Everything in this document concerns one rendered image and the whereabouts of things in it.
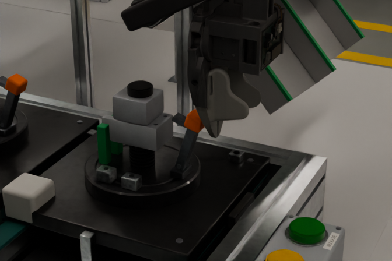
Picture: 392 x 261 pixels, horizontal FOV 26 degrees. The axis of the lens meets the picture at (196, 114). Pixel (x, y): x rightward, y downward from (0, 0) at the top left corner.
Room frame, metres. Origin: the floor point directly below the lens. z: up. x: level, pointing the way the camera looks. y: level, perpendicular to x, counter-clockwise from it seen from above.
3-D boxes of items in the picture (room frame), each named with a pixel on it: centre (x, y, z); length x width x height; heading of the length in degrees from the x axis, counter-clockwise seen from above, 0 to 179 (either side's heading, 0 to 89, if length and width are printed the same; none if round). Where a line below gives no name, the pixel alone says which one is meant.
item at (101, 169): (0.86, 0.10, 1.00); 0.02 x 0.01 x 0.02; 64
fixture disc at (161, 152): (0.90, 0.06, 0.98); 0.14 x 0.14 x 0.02
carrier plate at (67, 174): (0.90, 0.06, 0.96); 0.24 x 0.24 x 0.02; 64
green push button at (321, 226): (0.79, -0.12, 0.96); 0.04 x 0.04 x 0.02
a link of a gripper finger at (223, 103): (0.84, -0.03, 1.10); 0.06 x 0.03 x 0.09; 64
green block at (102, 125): (0.90, 0.11, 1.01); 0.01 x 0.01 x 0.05; 64
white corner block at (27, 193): (0.85, 0.20, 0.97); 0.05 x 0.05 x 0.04; 64
